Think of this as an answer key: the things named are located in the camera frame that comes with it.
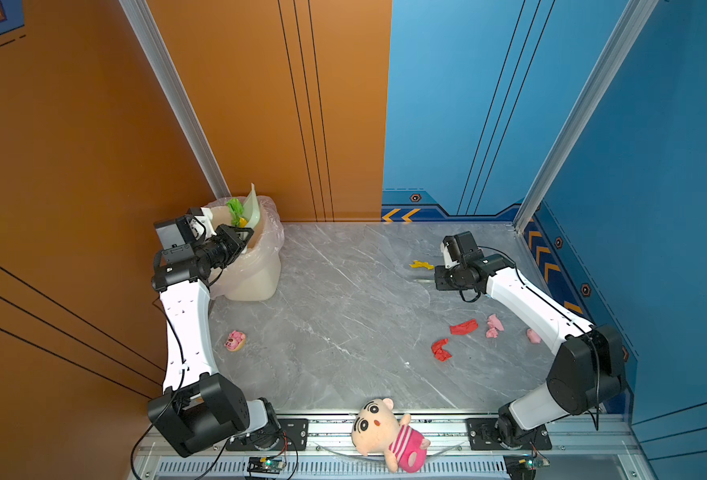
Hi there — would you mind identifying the small yellow paper scrap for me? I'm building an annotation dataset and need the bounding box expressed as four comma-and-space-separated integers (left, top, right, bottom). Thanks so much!
411, 260, 435, 270

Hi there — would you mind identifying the red paper scrap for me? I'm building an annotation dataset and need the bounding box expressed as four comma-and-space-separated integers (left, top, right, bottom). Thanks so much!
431, 338, 453, 362
451, 319, 479, 336

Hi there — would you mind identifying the green hand brush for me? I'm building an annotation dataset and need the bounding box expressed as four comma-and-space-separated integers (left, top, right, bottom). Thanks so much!
411, 271, 435, 282

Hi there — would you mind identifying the green paper scrap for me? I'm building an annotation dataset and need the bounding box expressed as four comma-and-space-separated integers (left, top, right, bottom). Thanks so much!
226, 198, 246, 227

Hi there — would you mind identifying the green dustpan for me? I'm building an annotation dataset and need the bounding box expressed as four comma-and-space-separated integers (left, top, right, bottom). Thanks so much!
238, 185, 261, 230

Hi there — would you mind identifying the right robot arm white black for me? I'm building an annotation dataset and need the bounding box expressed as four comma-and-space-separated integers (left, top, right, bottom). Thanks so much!
435, 231, 627, 449

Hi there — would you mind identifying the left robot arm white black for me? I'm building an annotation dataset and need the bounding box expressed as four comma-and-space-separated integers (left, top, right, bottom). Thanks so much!
147, 208, 280, 457

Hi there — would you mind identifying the cream trash bin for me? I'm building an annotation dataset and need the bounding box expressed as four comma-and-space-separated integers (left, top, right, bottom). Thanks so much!
208, 205, 283, 302

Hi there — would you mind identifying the clear plastic bin liner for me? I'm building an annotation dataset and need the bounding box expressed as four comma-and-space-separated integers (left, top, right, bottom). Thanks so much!
202, 195, 285, 300

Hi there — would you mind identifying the pink paper scrap right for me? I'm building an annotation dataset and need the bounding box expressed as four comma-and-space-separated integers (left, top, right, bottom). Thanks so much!
487, 314, 505, 338

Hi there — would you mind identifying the pink toy donut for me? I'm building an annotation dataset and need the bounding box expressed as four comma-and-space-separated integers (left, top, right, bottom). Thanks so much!
224, 330, 247, 352

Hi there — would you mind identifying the red paper scrap crumpled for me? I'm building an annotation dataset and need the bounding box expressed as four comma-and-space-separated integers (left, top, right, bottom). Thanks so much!
431, 338, 453, 362

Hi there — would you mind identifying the plush doll pink shirt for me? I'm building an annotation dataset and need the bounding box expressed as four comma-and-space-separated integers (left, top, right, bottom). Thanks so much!
351, 398, 431, 473

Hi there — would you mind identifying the right green circuit board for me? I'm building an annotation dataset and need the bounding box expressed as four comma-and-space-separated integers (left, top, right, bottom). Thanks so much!
503, 456, 551, 480

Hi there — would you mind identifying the green circuit board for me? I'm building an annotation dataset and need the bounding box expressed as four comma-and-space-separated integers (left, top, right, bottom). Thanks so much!
245, 457, 289, 479
503, 456, 551, 480

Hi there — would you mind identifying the left green circuit board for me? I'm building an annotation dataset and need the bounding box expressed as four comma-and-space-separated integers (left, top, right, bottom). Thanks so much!
245, 457, 289, 479

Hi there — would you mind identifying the pink scrap near wall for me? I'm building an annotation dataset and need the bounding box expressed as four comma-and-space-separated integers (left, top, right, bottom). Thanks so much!
527, 329, 543, 344

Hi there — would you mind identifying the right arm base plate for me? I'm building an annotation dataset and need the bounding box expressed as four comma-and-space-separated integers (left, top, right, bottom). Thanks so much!
465, 417, 553, 451

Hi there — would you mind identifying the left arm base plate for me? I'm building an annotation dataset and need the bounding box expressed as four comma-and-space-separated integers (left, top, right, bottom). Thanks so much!
225, 417, 309, 452

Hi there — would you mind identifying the aluminium front rail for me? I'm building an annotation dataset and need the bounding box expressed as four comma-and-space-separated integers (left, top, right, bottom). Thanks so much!
129, 401, 655, 479

